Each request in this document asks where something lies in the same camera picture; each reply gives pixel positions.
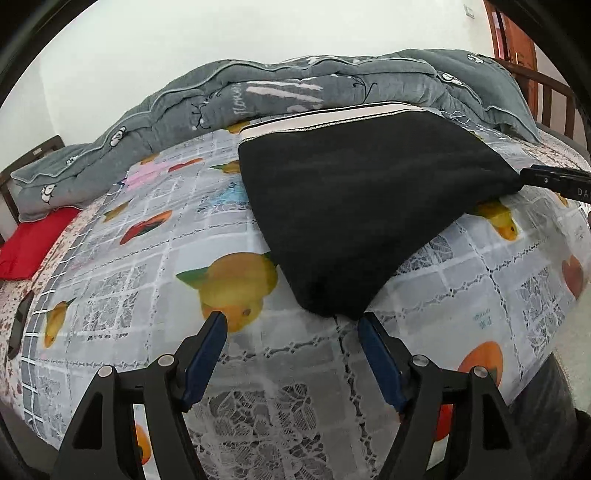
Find floral bedsheet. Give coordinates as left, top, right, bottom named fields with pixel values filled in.
left=0, top=212, right=86, bottom=418

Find red pillow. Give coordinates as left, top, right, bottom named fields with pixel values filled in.
left=0, top=208, right=80, bottom=281

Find fruit print blanket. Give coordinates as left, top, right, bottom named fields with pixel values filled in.
left=21, top=108, right=585, bottom=480

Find person's dark clothing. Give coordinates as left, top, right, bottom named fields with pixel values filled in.
left=505, top=353, right=591, bottom=480

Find dark wooden bed frame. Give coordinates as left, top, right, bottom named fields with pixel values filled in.
left=496, top=58, right=591, bottom=155

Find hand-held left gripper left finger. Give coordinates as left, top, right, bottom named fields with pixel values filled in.
left=50, top=310, right=229, bottom=480

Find grey floral pillow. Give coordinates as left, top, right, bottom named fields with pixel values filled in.
left=10, top=124, right=155, bottom=221
left=429, top=50, right=542, bottom=141

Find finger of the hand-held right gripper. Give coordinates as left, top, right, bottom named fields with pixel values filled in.
left=519, top=165, right=591, bottom=188

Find grey mattress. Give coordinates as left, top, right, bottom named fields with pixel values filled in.
left=536, top=121, right=591, bottom=160

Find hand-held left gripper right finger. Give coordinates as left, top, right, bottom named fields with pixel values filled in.
left=357, top=311, right=536, bottom=480

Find grey floral quilt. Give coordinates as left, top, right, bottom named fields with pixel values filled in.
left=139, top=48, right=462, bottom=139

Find black pants with white stripe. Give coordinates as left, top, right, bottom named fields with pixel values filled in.
left=238, top=104, right=523, bottom=320

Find brown wooden door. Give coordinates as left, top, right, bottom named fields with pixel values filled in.
left=482, top=0, right=539, bottom=112

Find black phone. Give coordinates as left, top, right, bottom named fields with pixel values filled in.
left=6, top=291, right=36, bottom=361

